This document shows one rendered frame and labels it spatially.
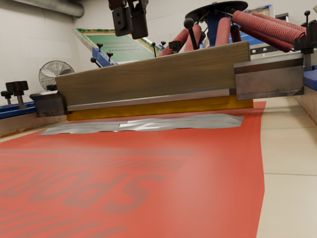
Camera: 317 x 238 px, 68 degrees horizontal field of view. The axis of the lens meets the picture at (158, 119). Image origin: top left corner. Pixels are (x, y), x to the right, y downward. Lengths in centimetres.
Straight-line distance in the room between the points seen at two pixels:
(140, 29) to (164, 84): 12
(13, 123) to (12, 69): 437
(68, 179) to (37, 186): 2
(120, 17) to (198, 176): 31
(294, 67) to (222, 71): 9
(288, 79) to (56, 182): 30
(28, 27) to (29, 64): 70
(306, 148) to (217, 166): 7
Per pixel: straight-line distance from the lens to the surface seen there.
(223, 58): 37
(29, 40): 528
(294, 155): 20
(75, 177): 20
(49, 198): 18
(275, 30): 100
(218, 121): 31
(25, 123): 57
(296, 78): 36
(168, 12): 497
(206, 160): 19
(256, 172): 17
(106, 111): 48
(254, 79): 36
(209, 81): 38
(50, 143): 37
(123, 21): 41
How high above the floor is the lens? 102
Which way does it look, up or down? 9 degrees down
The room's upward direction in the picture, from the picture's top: 8 degrees counter-clockwise
